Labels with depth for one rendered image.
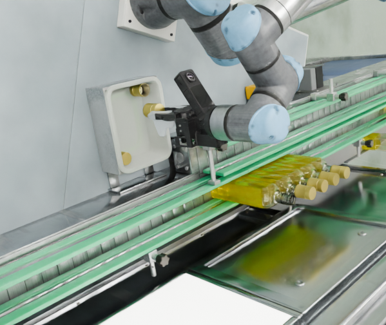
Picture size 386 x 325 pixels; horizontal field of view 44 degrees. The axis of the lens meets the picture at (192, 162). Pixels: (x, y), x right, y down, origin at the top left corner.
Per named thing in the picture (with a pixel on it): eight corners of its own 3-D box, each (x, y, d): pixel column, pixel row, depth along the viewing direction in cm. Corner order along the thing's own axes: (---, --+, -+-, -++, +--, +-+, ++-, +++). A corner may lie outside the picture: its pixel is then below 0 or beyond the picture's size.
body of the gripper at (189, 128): (173, 146, 108) (211, 150, 99) (166, 109, 106) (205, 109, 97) (196, 137, 113) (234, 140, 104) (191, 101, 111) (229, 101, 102)
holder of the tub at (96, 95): (106, 191, 127) (123, 195, 121) (85, 88, 119) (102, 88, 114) (155, 171, 138) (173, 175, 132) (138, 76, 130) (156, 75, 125)
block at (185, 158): (173, 172, 134) (191, 175, 129) (168, 140, 131) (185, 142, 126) (182, 168, 136) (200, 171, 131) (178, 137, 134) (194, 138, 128)
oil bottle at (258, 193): (211, 198, 136) (271, 211, 121) (208, 179, 134) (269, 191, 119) (224, 191, 140) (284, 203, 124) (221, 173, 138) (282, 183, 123)
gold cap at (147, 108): (141, 104, 115) (153, 104, 112) (152, 101, 117) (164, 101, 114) (144, 118, 116) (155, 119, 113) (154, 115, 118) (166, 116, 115)
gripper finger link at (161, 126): (144, 138, 113) (173, 138, 108) (138, 113, 112) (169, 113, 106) (152, 134, 115) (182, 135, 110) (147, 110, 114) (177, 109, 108)
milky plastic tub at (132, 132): (102, 172, 125) (122, 177, 119) (85, 87, 119) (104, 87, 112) (153, 153, 136) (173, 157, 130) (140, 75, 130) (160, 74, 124)
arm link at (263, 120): (298, 120, 94) (280, 154, 90) (254, 118, 101) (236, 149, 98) (281, 92, 89) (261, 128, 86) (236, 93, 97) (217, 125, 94)
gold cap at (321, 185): (307, 192, 127) (321, 195, 123) (306, 179, 126) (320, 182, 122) (314, 187, 129) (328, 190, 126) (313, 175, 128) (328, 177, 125)
